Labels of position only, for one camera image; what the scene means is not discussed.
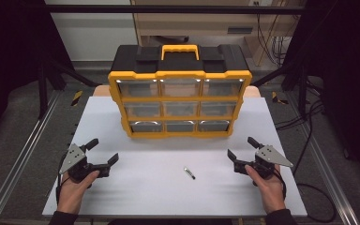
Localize bundle of black floor cables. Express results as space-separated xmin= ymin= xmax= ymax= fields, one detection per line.
xmin=275 ymin=99 xmax=324 ymax=130

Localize wooden desk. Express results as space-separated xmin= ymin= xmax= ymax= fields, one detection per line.
xmin=130 ymin=0 xmax=298 ymax=67

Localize person's right hand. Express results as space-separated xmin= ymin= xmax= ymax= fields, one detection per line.
xmin=244 ymin=164 xmax=287 ymax=215

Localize yellow black hazard tape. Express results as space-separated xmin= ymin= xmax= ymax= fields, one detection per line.
xmin=271 ymin=91 xmax=289 ymax=106
xmin=70 ymin=90 xmax=83 ymax=107

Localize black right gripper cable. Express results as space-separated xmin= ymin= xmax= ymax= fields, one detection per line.
xmin=273 ymin=165 xmax=288 ymax=201

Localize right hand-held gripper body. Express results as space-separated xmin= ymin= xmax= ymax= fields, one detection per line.
xmin=232 ymin=143 xmax=294 ymax=181

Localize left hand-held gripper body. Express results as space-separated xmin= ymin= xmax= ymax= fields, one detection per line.
xmin=58 ymin=143 xmax=111 ymax=186

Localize hanging black cables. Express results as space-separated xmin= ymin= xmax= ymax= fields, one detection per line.
xmin=256 ymin=12 xmax=292 ymax=67

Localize white cabinet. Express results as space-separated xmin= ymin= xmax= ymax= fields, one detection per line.
xmin=43 ymin=0 xmax=139 ymax=62

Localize black curtain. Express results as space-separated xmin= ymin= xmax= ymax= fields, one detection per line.
xmin=0 ymin=0 xmax=73 ymax=151
xmin=284 ymin=0 xmax=360 ymax=188

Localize black looped floor cable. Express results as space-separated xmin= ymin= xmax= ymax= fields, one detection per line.
xmin=292 ymin=118 xmax=338 ymax=223

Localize black metal stand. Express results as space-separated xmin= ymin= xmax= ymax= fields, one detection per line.
xmin=37 ymin=59 xmax=101 ymax=120
xmin=251 ymin=62 xmax=308 ymax=116

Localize person's left hand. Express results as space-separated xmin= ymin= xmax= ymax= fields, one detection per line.
xmin=56 ymin=170 xmax=101 ymax=215

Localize clear plastic drawer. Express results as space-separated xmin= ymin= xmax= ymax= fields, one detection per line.
xmin=164 ymin=120 xmax=197 ymax=133

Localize yellow black drawer organizer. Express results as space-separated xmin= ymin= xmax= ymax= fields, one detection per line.
xmin=107 ymin=43 xmax=253 ymax=140

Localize small silver black bit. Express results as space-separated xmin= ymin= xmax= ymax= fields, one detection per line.
xmin=183 ymin=166 xmax=197 ymax=181

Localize black horizontal frame bar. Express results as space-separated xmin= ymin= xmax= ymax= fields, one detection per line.
xmin=43 ymin=4 xmax=308 ymax=15

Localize set of clear organizer drawers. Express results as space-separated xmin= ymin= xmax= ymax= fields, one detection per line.
xmin=116 ymin=78 xmax=245 ymax=133

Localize aluminium floor rail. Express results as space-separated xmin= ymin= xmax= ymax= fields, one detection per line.
xmin=289 ymin=93 xmax=359 ymax=225
xmin=0 ymin=90 xmax=62 ymax=225

